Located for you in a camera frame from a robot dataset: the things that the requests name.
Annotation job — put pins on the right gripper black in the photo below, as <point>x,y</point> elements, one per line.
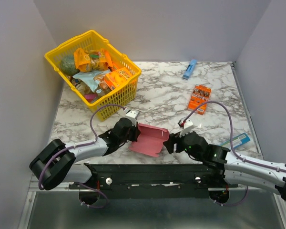
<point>172,142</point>

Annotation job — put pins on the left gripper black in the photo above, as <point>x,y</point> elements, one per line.
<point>136,133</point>

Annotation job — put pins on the pink paper box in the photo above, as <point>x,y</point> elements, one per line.
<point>150,141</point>

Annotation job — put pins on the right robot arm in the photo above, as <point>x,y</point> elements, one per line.
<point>231,167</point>

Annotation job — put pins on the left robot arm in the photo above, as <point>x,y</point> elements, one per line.
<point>58,162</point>

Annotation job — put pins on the orange cracker box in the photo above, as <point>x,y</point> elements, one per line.
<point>117,78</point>

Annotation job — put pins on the orange product box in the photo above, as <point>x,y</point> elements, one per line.
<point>199,95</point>

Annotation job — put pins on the blue small box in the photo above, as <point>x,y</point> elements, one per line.
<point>190,68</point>

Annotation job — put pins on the pink item in basket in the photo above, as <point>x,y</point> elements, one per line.
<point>91,98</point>

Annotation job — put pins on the yellow plastic basket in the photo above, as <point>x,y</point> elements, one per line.
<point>92,40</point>

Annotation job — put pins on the light blue snack bag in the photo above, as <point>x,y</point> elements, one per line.
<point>94,79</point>

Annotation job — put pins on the teal card package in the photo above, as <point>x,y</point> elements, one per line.
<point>237,141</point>

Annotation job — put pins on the orange snack bag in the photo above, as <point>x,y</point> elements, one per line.
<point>92,60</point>

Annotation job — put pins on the green melon ball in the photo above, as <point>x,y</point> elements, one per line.
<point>67,65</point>

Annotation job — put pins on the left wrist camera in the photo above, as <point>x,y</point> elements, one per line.
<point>132,116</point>

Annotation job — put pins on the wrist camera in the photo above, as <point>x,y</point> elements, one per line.
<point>132,116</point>
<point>186,127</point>

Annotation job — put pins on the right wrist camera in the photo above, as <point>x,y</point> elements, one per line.
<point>186,127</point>

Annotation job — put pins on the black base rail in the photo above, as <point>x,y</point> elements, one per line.
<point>148,181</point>

